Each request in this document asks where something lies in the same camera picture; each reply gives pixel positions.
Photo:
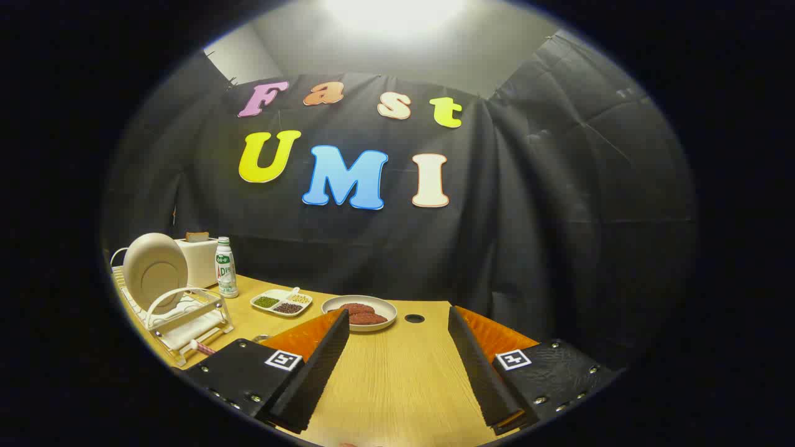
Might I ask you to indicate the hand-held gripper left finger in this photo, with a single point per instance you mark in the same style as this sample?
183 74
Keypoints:
317 379

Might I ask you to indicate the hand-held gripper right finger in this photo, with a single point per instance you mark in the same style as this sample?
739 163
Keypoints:
478 372

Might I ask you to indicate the pink white-tipped spoon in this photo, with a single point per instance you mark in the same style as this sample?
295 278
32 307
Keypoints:
204 347

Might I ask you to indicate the beige round plate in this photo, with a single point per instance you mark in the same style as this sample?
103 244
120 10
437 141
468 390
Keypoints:
155 273

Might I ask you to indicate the beige dish with patties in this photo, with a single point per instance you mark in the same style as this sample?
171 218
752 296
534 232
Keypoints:
386 308

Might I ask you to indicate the red meat patty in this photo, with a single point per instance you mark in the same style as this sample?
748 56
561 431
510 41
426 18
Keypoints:
369 319
359 308

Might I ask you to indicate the white divided bean tray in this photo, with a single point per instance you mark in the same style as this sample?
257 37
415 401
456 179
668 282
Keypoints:
282 304

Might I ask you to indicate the black backdrop cloth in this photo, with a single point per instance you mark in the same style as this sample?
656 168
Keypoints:
497 236

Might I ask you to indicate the white bottle green label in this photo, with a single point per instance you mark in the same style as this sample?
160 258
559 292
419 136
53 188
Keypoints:
226 267

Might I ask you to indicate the white toaster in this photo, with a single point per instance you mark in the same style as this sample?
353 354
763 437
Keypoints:
202 264

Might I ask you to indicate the brown bread slice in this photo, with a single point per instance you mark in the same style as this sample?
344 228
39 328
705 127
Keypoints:
197 236

